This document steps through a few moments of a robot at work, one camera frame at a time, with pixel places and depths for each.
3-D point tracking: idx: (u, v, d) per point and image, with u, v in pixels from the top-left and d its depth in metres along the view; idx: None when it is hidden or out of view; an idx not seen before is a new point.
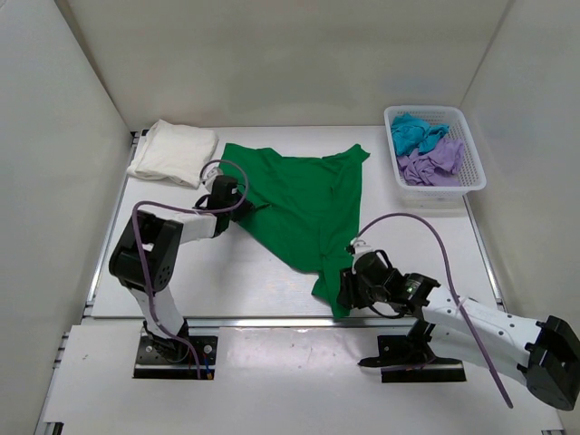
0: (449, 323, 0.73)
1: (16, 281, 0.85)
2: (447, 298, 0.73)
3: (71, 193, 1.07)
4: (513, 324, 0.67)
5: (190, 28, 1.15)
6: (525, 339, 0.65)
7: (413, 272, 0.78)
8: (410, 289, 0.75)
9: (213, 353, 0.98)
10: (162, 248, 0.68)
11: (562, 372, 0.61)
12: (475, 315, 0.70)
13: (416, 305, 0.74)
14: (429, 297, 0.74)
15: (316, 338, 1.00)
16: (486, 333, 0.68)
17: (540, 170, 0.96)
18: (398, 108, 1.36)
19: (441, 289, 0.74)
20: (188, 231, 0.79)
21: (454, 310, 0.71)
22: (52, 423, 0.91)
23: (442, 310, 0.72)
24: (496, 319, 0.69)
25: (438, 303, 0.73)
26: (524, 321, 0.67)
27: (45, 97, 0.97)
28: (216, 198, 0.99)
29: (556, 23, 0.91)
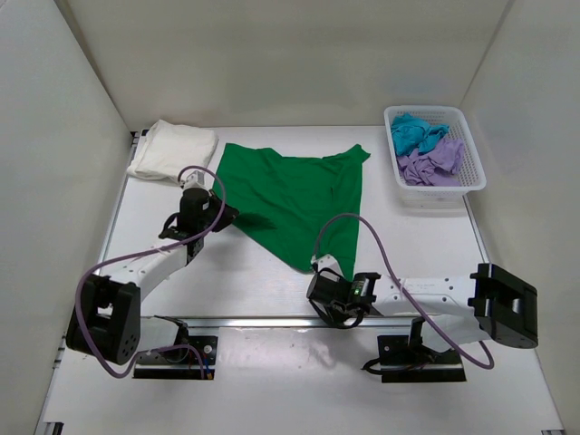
0: (402, 307, 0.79)
1: (16, 281, 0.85)
2: (391, 285, 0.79)
3: (71, 193, 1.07)
4: (451, 287, 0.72)
5: (189, 27, 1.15)
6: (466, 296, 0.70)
7: (354, 275, 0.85)
8: (356, 291, 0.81)
9: (213, 353, 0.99)
10: (119, 323, 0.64)
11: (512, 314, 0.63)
12: (416, 293, 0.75)
13: (368, 303, 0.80)
14: (375, 291, 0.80)
15: (316, 338, 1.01)
16: (432, 303, 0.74)
17: (540, 169, 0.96)
18: (398, 108, 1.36)
19: (384, 279, 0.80)
20: (152, 277, 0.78)
21: (399, 295, 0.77)
22: (53, 423, 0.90)
23: (390, 298, 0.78)
24: (436, 287, 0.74)
25: (382, 294, 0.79)
26: (460, 279, 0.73)
27: (44, 96, 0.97)
28: (186, 218, 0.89)
29: (556, 22, 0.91)
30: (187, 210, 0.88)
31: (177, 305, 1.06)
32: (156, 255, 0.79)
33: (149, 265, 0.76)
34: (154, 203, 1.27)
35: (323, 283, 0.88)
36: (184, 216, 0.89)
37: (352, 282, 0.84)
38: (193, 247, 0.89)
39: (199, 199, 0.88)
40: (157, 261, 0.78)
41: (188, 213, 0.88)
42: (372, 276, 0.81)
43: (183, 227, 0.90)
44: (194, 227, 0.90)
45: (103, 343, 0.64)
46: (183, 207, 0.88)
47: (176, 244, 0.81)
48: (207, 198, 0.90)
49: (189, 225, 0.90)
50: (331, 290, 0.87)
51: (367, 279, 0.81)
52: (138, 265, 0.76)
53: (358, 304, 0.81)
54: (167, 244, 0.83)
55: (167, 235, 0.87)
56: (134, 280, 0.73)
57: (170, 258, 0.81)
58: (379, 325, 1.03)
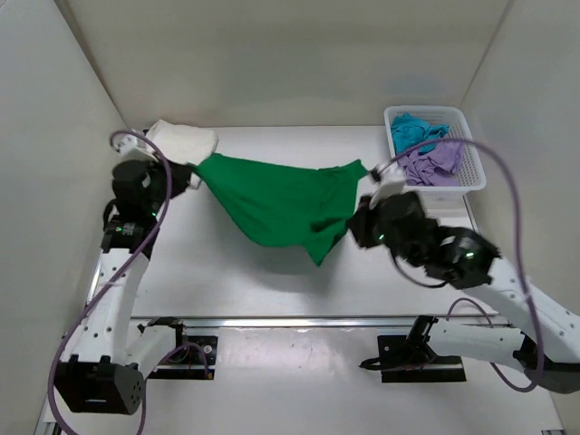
0: (497, 304, 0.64)
1: (16, 281, 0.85)
2: (510, 279, 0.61)
3: (71, 193, 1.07)
4: (572, 326, 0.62)
5: (189, 27, 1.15)
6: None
7: (460, 227, 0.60)
8: (468, 255, 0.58)
9: (213, 353, 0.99)
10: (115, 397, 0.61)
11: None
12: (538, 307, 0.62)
13: (474, 277, 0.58)
14: (492, 271, 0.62)
15: (316, 338, 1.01)
16: (544, 324, 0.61)
17: (541, 169, 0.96)
18: (398, 108, 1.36)
19: (505, 264, 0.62)
20: (122, 315, 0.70)
21: (519, 298, 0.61)
22: (53, 423, 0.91)
23: (506, 292, 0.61)
24: (556, 315, 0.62)
25: (501, 282, 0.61)
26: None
27: (44, 96, 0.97)
28: (125, 205, 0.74)
29: (556, 22, 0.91)
30: (124, 196, 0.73)
31: (177, 304, 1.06)
32: (113, 291, 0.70)
33: (112, 314, 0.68)
34: None
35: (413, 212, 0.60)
36: (123, 202, 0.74)
37: (451, 236, 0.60)
38: (149, 242, 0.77)
39: (137, 178, 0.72)
40: (117, 300, 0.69)
41: (129, 197, 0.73)
42: (496, 253, 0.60)
43: (128, 217, 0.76)
44: (140, 214, 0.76)
45: (108, 407, 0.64)
46: (120, 195, 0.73)
47: (126, 265, 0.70)
48: (144, 176, 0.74)
49: (135, 210, 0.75)
50: (416, 221, 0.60)
51: (482, 246, 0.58)
52: (100, 322, 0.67)
53: (444, 263, 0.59)
54: (120, 265, 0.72)
55: (111, 238, 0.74)
56: (104, 343, 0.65)
57: (129, 281, 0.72)
58: (379, 325, 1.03)
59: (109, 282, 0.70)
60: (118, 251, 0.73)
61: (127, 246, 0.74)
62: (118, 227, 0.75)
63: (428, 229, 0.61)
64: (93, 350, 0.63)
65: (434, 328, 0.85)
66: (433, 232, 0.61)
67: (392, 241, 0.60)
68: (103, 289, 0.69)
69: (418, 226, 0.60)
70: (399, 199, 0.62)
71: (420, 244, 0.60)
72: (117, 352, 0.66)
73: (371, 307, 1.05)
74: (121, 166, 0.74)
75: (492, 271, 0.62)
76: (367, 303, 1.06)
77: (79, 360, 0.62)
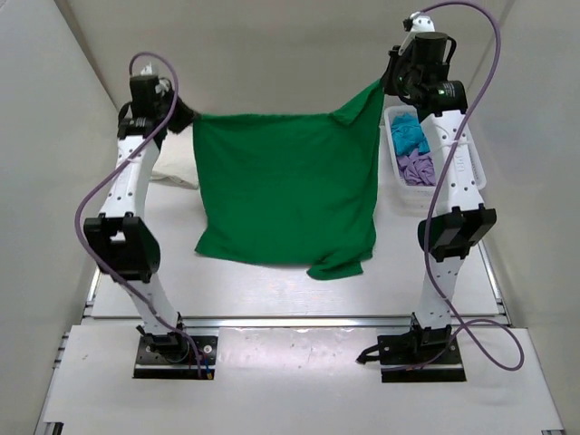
0: (432, 142, 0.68)
1: (16, 279, 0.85)
2: (452, 127, 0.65)
3: (70, 192, 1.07)
4: (467, 188, 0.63)
5: (189, 27, 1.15)
6: (461, 204, 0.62)
7: (459, 84, 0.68)
8: (442, 91, 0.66)
9: (213, 353, 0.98)
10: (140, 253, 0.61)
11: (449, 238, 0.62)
12: (459, 156, 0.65)
13: (437, 107, 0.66)
14: (445, 112, 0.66)
15: (316, 338, 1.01)
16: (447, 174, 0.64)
17: (539, 169, 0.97)
18: (398, 108, 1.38)
19: (456, 115, 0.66)
20: (142, 189, 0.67)
21: (448, 138, 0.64)
22: (53, 423, 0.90)
23: (439, 131, 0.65)
24: (462, 173, 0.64)
25: (447, 120, 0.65)
26: (474, 193, 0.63)
27: (45, 96, 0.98)
28: (138, 104, 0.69)
29: (555, 23, 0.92)
30: (137, 92, 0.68)
31: (178, 304, 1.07)
32: (130, 167, 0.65)
33: (133, 182, 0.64)
34: (154, 203, 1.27)
35: (425, 50, 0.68)
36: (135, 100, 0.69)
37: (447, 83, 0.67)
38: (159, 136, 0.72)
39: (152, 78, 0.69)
40: (136, 172, 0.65)
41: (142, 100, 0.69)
42: (464, 108, 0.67)
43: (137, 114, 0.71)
44: (151, 113, 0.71)
45: (133, 265, 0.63)
46: (134, 96, 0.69)
47: (145, 143, 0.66)
48: (158, 79, 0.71)
49: (147, 111, 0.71)
50: (429, 56, 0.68)
51: (457, 96, 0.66)
52: (121, 188, 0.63)
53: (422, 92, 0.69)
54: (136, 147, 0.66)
55: (125, 130, 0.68)
56: (130, 207, 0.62)
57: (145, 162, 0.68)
58: (379, 326, 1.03)
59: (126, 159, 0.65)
60: (133, 139, 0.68)
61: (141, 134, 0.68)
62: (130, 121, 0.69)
63: (436, 69, 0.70)
64: (118, 209, 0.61)
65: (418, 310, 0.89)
66: (435, 69, 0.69)
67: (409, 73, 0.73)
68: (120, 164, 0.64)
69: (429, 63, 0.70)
70: (430, 33, 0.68)
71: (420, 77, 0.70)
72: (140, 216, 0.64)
73: (370, 307, 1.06)
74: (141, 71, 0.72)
75: (443, 113, 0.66)
76: (366, 304, 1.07)
77: (107, 219, 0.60)
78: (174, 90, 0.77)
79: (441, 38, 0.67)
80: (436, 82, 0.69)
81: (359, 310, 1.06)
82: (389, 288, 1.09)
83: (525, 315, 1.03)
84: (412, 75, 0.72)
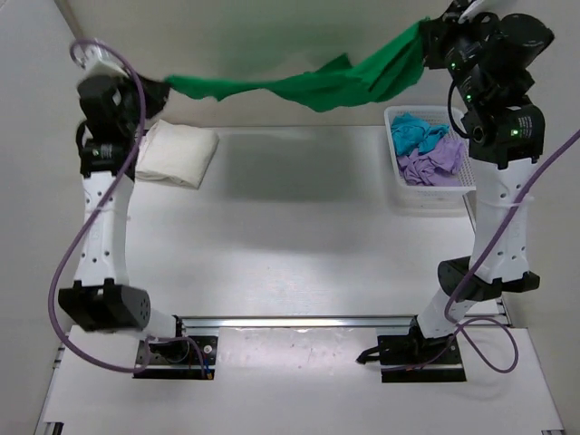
0: (487, 190, 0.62)
1: (17, 280, 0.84)
2: (517, 183, 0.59)
3: (70, 192, 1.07)
4: (515, 257, 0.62)
5: (189, 27, 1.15)
6: (504, 275, 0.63)
7: (541, 116, 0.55)
8: (516, 132, 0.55)
9: (213, 353, 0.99)
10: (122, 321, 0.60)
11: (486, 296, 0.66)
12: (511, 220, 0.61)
13: (503, 157, 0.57)
14: (511, 162, 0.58)
15: (316, 338, 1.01)
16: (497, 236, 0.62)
17: (540, 169, 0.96)
18: (398, 108, 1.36)
19: (524, 166, 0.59)
20: (118, 240, 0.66)
21: (506, 200, 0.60)
22: (52, 424, 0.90)
23: (497, 189, 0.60)
24: (514, 240, 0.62)
25: (508, 178, 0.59)
26: (520, 260, 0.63)
27: (44, 96, 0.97)
28: (95, 123, 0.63)
29: None
30: (91, 110, 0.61)
31: (178, 304, 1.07)
32: (103, 217, 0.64)
33: (107, 238, 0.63)
34: (154, 203, 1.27)
35: (517, 56, 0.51)
36: (92, 120, 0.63)
37: (522, 116, 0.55)
38: (132, 165, 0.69)
39: (107, 91, 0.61)
40: (110, 224, 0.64)
41: (100, 120, 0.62)
42: (535, 153, 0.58)
43: (101, 139, 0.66)
44: (113, 133, 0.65)
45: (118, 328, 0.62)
46: (91, 114, 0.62)
47: (114, 187, 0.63)
48: (113, 90, 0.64)
49: (111, 136, 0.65)
50: (511, 66, 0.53)
51: (532, 135, 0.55)
52: (96, 246, 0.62)
53: (488, 120, 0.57)
54: (105, 190, 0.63)
55: (91, 161, 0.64)
56: (107, 266, 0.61)
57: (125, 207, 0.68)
58: (379, 325, 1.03)
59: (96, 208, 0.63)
60: (101, 176, 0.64)
61: (109, 169, 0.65)
62: (95, 150, 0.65)
63: (515, 85, 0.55)
64: (95, 273, 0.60)
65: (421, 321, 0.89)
66: (513, 90, 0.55)
67: (472, 75, 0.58)
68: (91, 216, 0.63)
69: (511, 72, 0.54)
70: (522, 33, 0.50)
71: (488, 91, 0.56)
72: (120, 274, 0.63)
73: (370, 307, 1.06)
74: (85, 80, 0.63)
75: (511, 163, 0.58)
76: (366, 303, 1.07)
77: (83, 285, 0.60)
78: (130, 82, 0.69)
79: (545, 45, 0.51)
80: (507, 105, 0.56)
81: (359, 310, 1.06)
82: (389, 288, 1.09)
83: (525, 314, 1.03)
84: (475, 82, 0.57)
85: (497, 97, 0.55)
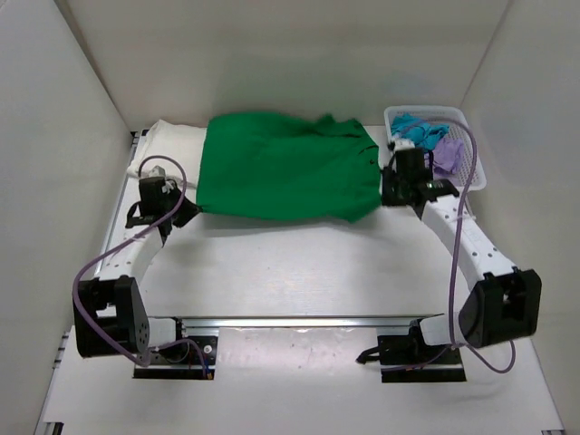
0: (438, 225, 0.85)
1: (16, 279, 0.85)
2: (452, 207, 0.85)
3: (70, 192, 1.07)
4: (490, 254, 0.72)
5: (189, 27, 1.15)
6: (491, 269, 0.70)
7: (447, 181, 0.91)
8: (430, 186, 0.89)
9: (213, 353, 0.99)
10: (128, 314, 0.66)
11: (497, 309, 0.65)
12: (467, 231, 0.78)
13: (429, 197, 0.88)
14: (440, 198, 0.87)
15: (316, 338, 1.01)
16: (464, 246, 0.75)
17: (540, 169, 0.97)
18: (398, 108, 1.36)
19: (452, 199, 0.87)
20: (140, 264, 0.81)
21: (450, 217, 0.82)
22: (53, 423, 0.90)
23: (441, 213, 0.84)
24: (480, 242, 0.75)
25: (443, 207, 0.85)
26: (502, 259, 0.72)
27: (45, 96, 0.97)
28: (149, 204, 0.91)
29: (555, 22, 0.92)
30: (148, 195, 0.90)
31: (178, 304, 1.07)
32: (134, 243, 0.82)
33: (132, 253, 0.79)
34: None
35: (412, 158, 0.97)
36: (147, 203, 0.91)
37: (439, 181, 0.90)
38: (164, 229, 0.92)
39: (159, 181, 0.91)
40: (138, 248, 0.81)
41: (149, 198, 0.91)
42: (456, 193, 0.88)
43: (148, 215, 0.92)
44: (159, 211, 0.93)
45: (120, 336, 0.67)
46: (144, 195, 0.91)
47: (149, 228, 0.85)
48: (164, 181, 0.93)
49: (153, 210, 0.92)
50: (415, 166, 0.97)
51: (445, 186, 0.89)
52: (121, 257, 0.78)
53: (413, 191, 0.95)
54: (140, 231, 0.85)
55: (134, 224, 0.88)
56: (124, 271, 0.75)
57: (149, 243, 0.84)
58: (379, 325, 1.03)
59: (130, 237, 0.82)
60: (139, 227, 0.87)
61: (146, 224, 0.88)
62: (141, 217, 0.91)
63: (420, 173, 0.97)
64: (114, 273, 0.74)
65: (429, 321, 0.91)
66: (421, 175, 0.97)
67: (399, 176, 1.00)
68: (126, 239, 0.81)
69: (420, 174, 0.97)
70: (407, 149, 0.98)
71: (410, 178, 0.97)
72: None
73: (370, 306, 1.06)
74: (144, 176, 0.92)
75: (438, 201, 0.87)
76: (366, 303, 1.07)
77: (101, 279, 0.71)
78: (178, 188, 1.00)
79: (416, 150, 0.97)
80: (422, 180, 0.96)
81: (360, 309, 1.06)
82: (390, 288, 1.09)
83: None
84: (402, 180, 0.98)
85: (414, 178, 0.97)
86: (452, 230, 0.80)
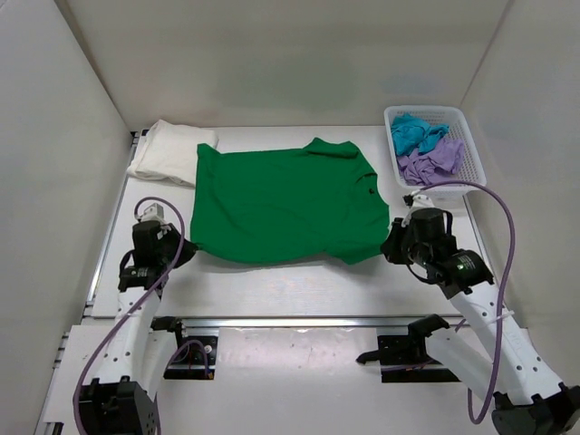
0: (473, 319, 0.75)
1: (16, 280, 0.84)
2: (489, 302, 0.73)
3: (70, 192, 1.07)
4: (536, 369, 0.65)
5: (189, 27, 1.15)
6: (539, 390, 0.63)
7: (470, 252, 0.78)
8: (462, 266, 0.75)
9: (213, 353, 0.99)
10: (134, 420, 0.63)
11: (542, 434, 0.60)
12: (508, 336, 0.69)
13: (462, 282, 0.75)
14: (474, 286, 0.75)
15: (316, 338, 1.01)
16: (507, 354, 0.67)
17: (540, 169, 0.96)
18: (398, 108, 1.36)
19: (490, 288, 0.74)
20: (140, 343, 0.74)
21: (488, 314, 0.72)
22: (53, 423, 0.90)
23: (478, 309, 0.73)
24: (525, 354, 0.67)
25: (478, 299, 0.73)
26: (549, 374, 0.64)
27: (45, 96, 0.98)
28: (142, 254, 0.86)
29: (555, 23, 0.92)
30: (142, 243, 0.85)
31: (177, 304, 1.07)
32: (130, 322, 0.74)
33: (130, 340, 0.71)
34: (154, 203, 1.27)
35: (434, 227, 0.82)
36: (140, 252, 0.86)
37: (469, 261, 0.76)
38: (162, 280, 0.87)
39: (152, 227, 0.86)
40: (135, 328, 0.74)
41: (144, 248, 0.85)
42: (489, 276, 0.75)
43: (142, 265, 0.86)
44: (154, 261, 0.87)
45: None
46: (138, 243, 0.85)
47: (145, 295, 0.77)
48: (159, 227, 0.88)
49: (148, 259, 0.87)
50: (437, 237, 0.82)
51: (476, 268, 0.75)
52: (119, 348, 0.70)
53: (436, 269, 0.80)
54: (136, 301, 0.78)
55: (128, 283, 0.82)
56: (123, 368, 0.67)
57: (144, 315, 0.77)
58: (379, 325, 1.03)
59: (126, 314, 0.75)
60: (135, 290, 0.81)
61: (142, 284, 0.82)
62: (134, 271, 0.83)
63: (444, 244, 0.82)
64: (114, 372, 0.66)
65: (439, 333, 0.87)
66: (445, 246, 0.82)
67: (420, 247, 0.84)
68: (122, 320, 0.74)
69: (442, 243, 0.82)
70: (424, 213, 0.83)
71: (431, 251, 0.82)
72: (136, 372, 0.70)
73: (370, 306, 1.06)
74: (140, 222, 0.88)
75: (473, 288, 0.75)
76: (366, 303, 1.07)
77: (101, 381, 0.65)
78: (174, 230, 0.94)
79: (438, 217, 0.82)
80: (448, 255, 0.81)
81: (360, 310, 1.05)
82: (389, 288, 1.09)
83: (525, 314, 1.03)
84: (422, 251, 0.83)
85: (438, 252, 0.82)
86: (491, 332, 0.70)
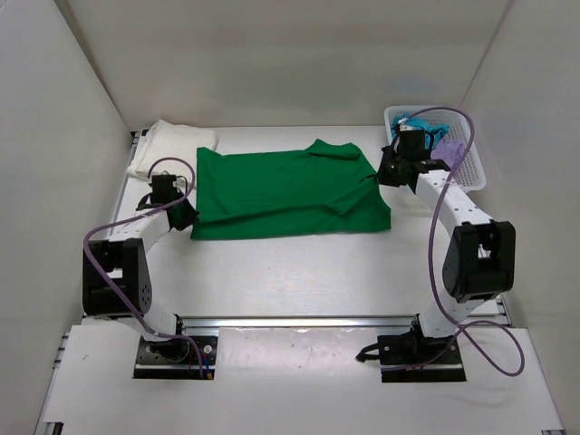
0: (429, 195, 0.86)
1: (16, 279, 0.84)
2: (441, 178, 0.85)
3: (69, 191, 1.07)
4: (471, 210, 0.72)
5: (189, 28, 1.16)
6: (471, 219, 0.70)
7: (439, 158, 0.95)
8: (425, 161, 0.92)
9: (213, 353, 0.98)
10: (134, 274, 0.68)
11: (474, 255, 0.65)
12: (450, 194, 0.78)
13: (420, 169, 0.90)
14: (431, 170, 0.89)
15: (316, 337, 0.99)
16: (446, 204, 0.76)
17: (540, 169, 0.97)
18: (398, 108, 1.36)
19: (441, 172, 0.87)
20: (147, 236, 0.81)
21: (439, 184, 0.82)
22: (53, 423, 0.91)
23: (430, 181, 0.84)
24: (464, 203, 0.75)
25: (433, 177, 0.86)
26: (482, 215, 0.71)
27: (45, 96, 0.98)
28: (159, 196, 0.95)
29: (556, 24, 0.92)
30: (159, 183, 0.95)
31: (178, 304, 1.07)
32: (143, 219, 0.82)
33: (142, 225, 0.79)
34: None
35: (413, 139, 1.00)
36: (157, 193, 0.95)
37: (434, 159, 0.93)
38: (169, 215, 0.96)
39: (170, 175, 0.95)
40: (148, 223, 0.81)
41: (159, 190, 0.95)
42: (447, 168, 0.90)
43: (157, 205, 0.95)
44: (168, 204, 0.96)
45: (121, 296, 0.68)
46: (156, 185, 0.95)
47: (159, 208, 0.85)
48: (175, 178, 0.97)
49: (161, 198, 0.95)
50: (414, 146, 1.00)
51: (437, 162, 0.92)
52: (132, 227, 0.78)
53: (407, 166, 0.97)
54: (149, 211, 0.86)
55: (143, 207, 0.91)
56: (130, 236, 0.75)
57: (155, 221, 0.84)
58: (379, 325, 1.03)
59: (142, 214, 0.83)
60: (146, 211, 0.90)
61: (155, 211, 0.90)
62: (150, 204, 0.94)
63: (418, 153, 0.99)
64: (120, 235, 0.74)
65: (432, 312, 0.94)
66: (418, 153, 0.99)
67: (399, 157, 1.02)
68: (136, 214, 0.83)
69: (417, 152, 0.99)
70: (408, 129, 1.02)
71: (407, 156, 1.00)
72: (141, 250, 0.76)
73: (370, 307, 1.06)
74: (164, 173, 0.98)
75: (430, 172, 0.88)
76: (366, 303, 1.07)
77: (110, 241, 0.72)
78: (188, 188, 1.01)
79: (418, 133, 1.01)
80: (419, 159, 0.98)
81: (360, 310, 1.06)
82: (390, 288, 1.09)
83: (525, 315, 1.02)
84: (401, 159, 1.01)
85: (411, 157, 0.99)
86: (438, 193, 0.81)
